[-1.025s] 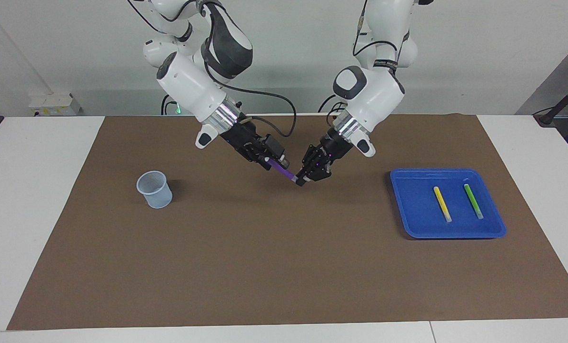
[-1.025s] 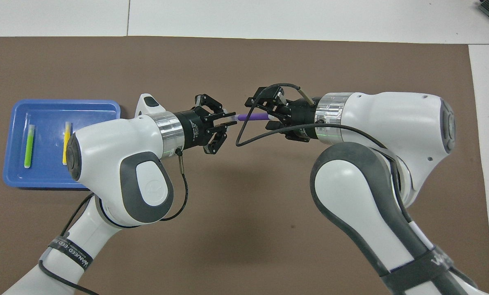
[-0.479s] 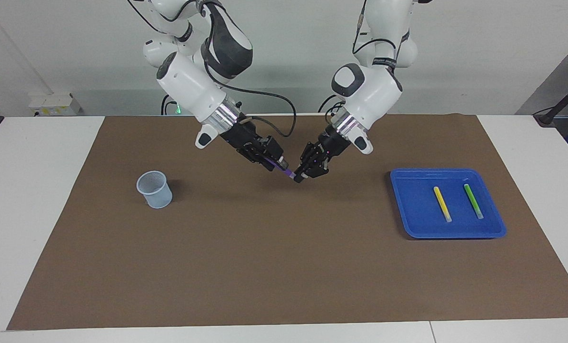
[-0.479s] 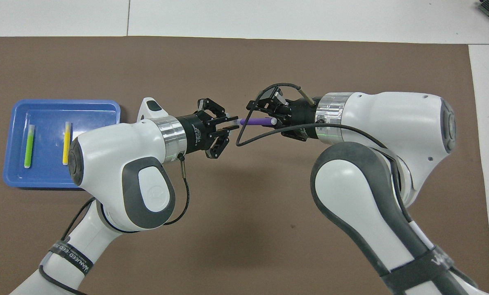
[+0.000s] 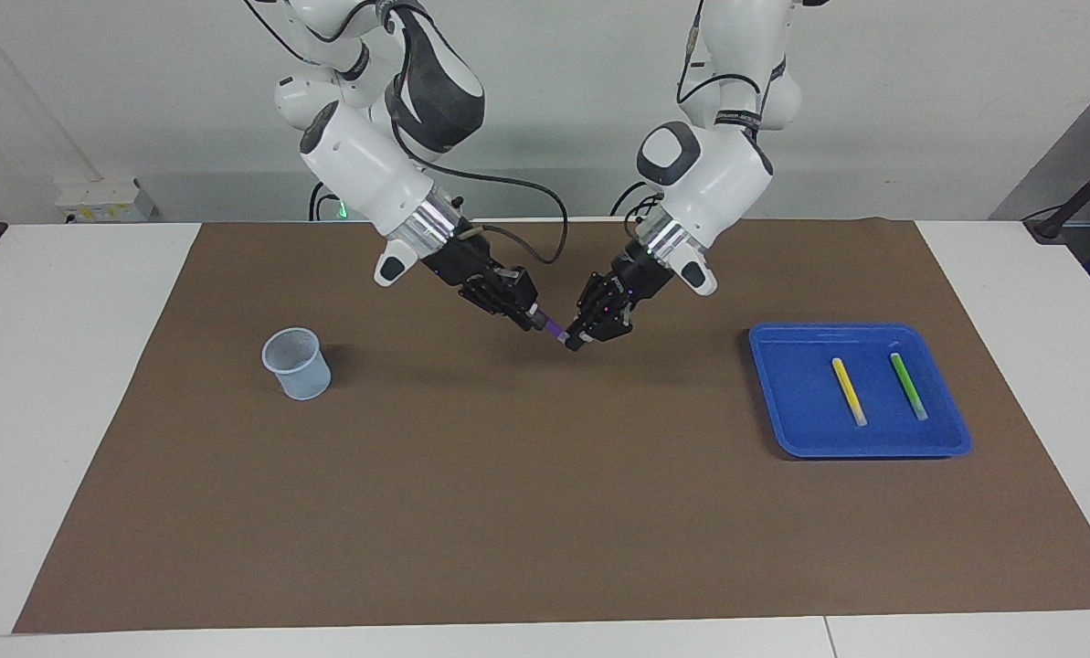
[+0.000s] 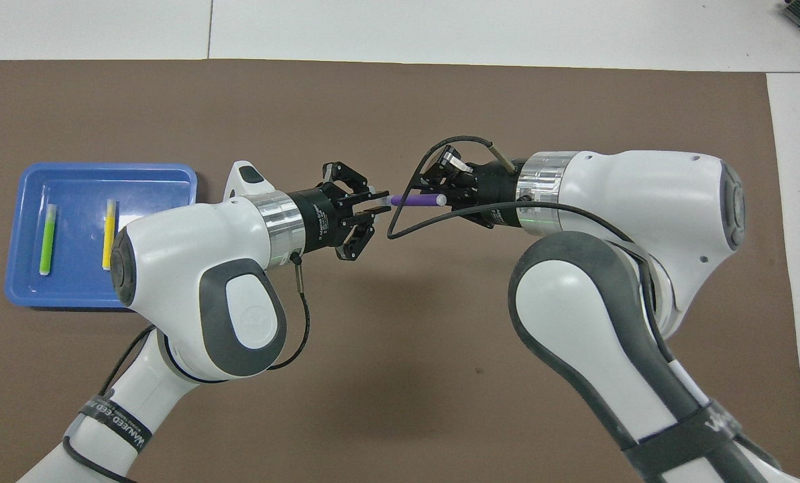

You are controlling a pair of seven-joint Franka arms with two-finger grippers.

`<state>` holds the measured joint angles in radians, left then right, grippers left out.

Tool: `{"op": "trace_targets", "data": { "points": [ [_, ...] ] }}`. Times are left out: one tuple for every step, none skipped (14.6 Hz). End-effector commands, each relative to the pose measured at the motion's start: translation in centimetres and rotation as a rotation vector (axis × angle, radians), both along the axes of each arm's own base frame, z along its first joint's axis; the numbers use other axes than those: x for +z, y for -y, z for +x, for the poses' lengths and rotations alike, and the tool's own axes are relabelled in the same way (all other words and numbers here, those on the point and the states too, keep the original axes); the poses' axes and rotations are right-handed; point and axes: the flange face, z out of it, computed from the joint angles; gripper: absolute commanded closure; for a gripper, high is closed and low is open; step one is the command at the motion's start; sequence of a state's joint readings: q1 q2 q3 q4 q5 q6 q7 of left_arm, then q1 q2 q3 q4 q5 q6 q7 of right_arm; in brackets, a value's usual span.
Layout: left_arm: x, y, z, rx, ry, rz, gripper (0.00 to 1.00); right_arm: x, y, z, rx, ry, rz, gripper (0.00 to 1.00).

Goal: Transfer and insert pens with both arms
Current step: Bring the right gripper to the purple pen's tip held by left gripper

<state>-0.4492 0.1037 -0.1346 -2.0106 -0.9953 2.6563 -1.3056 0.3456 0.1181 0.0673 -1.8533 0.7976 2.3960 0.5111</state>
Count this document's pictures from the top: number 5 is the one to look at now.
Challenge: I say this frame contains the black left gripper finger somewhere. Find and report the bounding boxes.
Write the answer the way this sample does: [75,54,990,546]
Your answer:
[590,300,637,344]
[563,272,614,353]

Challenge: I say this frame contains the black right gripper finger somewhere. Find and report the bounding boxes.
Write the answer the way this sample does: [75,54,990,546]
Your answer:
[494,268,545,321]
[458,279,536,332]

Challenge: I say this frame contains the yellow marker pen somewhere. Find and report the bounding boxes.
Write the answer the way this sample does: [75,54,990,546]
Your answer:
[831,356,868,428]

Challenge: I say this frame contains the brown table mat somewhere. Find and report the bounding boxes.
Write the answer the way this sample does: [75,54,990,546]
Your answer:
[13,218,1090,634]

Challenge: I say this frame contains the pale blue plastic cup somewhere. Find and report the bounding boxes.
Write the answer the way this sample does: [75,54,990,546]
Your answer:
[261,327,333,401]

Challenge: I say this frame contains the blue plastic tray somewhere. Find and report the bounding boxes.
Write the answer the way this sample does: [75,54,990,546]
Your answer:
[748,322,973,460]

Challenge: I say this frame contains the green marker pen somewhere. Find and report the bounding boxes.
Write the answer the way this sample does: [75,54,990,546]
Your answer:
[889,352,929,422]

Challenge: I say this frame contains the black stand pole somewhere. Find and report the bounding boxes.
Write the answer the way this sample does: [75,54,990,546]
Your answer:
[1024,146,1090,243]

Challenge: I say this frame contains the black left base cables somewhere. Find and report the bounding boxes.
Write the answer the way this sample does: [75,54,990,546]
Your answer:
[610,181,660,220]

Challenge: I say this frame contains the black base cables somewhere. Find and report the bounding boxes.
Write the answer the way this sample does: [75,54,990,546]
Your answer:
[610,181,660,220]
[310,181,346,222]

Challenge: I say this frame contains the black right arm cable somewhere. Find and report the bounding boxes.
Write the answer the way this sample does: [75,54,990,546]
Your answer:
[389,119,570,266]

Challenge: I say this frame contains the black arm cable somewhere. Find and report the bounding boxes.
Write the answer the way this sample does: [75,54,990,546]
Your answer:
[675,0,788,109]
[389,119,570,266]

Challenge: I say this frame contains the black right base cables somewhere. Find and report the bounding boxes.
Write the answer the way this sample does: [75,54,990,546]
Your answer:
[310,181,346,222]

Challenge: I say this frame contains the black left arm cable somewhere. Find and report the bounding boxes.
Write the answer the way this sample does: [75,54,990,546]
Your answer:
[675,0,788,109]

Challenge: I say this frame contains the white wall socket box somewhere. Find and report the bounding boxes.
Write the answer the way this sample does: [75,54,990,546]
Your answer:
[54,178,157,225]

